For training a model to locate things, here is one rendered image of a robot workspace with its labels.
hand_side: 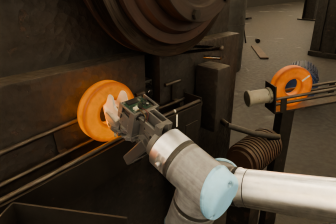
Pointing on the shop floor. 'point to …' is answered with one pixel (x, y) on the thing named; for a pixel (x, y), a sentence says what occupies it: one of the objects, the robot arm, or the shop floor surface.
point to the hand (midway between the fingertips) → (107, 104)
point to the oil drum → (238, 22)
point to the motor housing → (272, 149)
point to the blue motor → (309, 72)
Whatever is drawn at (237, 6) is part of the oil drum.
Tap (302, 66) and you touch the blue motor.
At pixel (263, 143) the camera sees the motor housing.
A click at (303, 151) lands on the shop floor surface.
